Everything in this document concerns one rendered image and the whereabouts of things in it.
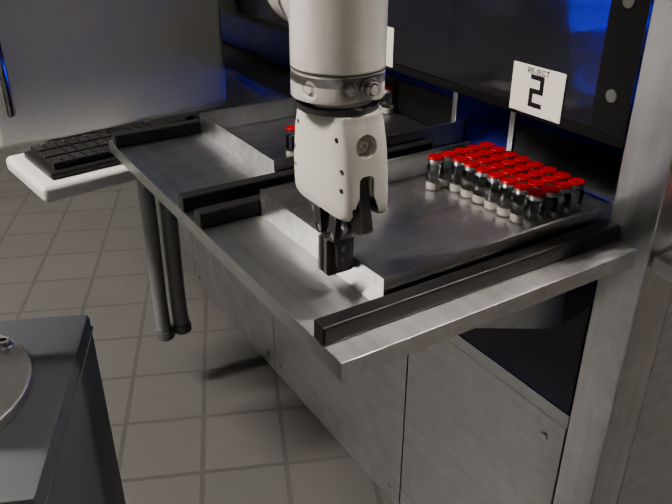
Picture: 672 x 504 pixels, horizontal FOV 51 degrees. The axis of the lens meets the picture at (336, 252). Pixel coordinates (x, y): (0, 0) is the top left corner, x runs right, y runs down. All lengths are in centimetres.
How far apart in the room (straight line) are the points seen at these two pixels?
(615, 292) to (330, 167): 42
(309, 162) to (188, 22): 93
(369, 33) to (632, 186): 38
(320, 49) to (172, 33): 97
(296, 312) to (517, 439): 55
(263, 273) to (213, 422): 119
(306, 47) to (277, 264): 27
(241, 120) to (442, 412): 61
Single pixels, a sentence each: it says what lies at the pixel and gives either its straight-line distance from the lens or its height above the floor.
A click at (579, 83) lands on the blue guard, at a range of 88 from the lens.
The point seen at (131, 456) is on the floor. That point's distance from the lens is 187.
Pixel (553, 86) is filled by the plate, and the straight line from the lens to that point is 90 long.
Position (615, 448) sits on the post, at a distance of 105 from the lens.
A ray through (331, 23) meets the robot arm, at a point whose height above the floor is 115.
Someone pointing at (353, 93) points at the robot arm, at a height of 109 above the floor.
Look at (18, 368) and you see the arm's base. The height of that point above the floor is 87.
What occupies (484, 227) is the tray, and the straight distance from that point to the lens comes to 86.
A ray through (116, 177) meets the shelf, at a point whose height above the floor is 79.
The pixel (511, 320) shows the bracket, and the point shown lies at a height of 77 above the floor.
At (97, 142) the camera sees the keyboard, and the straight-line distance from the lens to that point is 137.
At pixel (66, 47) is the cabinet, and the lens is 146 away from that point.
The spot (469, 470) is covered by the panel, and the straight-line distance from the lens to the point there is 128.
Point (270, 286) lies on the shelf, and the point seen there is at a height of 88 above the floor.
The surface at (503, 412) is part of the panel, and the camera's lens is 114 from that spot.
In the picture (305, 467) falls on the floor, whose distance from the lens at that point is 177.
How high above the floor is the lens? 125
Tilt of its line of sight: 28 degrees down
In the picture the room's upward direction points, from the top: straight up
